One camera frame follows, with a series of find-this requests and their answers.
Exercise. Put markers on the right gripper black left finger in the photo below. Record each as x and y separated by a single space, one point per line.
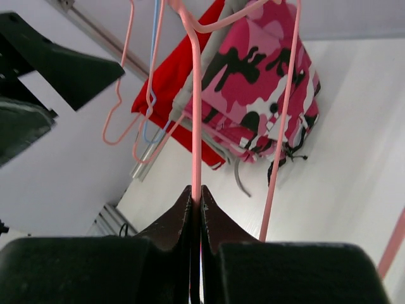
152 266

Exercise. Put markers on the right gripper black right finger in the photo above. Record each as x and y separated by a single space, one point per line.
237 268

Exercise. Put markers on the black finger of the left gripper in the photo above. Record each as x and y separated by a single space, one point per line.
76 77
22 124

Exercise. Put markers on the pink hanger of lime trousers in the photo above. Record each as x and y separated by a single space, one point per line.
192 27

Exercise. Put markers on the blue hanger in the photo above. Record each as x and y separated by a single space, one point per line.
153 97

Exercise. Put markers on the red trousers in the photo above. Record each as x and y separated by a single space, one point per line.
169 78

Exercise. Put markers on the pink hanger of camouflage trousers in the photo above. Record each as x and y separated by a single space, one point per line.
152 111

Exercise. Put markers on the pink camouflage trousers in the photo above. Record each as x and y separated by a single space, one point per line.
243 87

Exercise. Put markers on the left aluminium frame post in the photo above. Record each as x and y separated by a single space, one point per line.
110 220

